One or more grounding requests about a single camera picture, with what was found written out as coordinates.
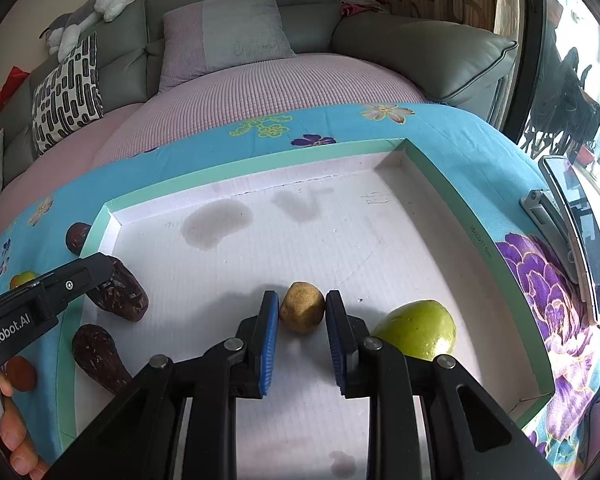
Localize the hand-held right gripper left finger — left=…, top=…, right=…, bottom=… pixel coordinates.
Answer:
left=45, top=289, right=281, bottom=480

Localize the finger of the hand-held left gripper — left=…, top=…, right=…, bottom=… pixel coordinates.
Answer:
left=30, top=252, right=113, bottom=318

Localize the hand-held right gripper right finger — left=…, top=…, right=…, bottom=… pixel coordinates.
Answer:
left=325, top=290, right=556, bottom=480

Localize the wrinkled red date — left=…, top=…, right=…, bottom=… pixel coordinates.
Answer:
left=72, top=324, right=133, bottom=396
left=87, top=256, right=150, bottom=322
left=65, top=222, right=93, bottom=256

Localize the orange tangerine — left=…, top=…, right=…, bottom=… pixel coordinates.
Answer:
left=4, top=356, right=37, bottom=392

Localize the yellow-brown dried fruit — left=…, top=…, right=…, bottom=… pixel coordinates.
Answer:
left=279, top=281, right=327, bottom=335

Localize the green apple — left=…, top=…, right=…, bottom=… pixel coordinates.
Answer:
left=371, top=300, right=457, bottom=362

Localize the teal cardboard box tray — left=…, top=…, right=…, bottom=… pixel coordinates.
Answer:
left=55, top=137, right=563, bottom=453

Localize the person's left hand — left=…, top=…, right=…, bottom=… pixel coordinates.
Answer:
left=0, top=372, right=49, bottom=480

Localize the black and white patterned pillow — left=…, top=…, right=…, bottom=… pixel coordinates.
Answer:
left=31, top=31, right=104, bottom=156

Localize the red bag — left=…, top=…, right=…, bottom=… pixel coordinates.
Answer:
left=0, top=66, right=31, bottom=113

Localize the silver phone stand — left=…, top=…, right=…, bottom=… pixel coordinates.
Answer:
left=520, top=189, right=581, bottom=283

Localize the pink bed sheet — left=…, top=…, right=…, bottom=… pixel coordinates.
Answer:
left=0, top=52, right=426, bottom=261

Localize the grey and white plush toy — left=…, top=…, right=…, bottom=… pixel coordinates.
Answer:
left=39, top=0, right=137, bottom=61

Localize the black smartphone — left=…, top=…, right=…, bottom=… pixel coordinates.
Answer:
left=537, top=155, right=600, bottom=323

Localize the lilac and grey pillow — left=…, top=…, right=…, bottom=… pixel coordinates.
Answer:
left=161, top=0, right=297, bottom=92

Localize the grey sofa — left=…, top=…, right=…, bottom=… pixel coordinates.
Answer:
left=0, top=0, right=520, bottom=201

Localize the dark chair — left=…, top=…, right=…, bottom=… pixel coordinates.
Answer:
left=522, top=47, right=600, bottom=161

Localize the black door frame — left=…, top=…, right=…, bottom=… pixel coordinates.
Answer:
left=500, top=0, right=548, bottom=148

